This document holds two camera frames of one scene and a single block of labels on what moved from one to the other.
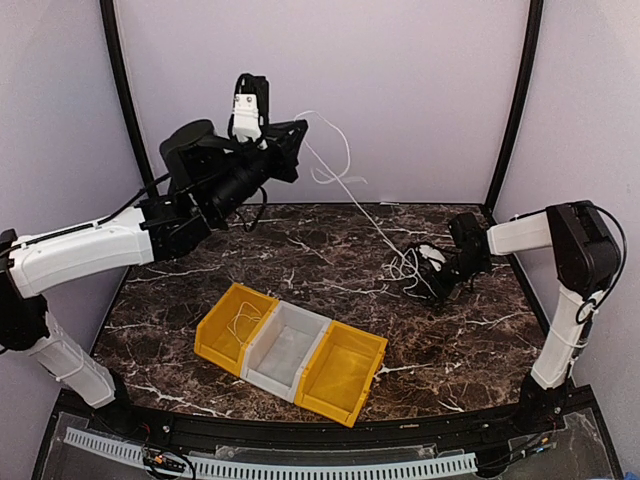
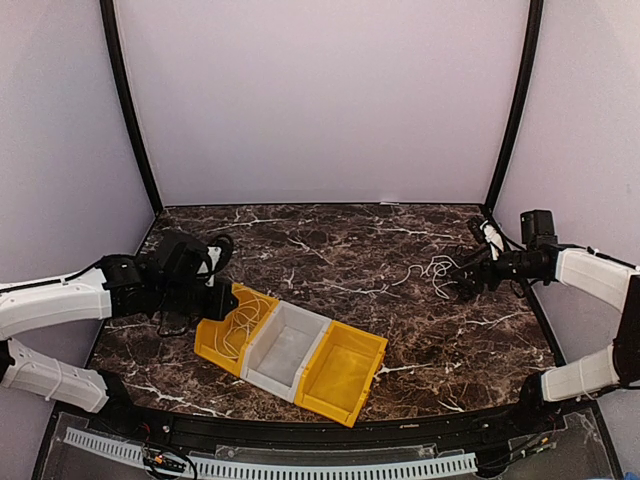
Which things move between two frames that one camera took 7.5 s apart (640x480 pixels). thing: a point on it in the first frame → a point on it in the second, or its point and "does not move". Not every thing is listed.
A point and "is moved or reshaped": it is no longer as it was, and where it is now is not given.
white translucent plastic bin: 287,338 does not move
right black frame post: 535,17 does not move
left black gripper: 286,144 → 218,308
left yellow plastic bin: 230,325 does not move
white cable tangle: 321,131 is moved or reshaped
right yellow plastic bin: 339,372 does not move
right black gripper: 441,289 → 479,268
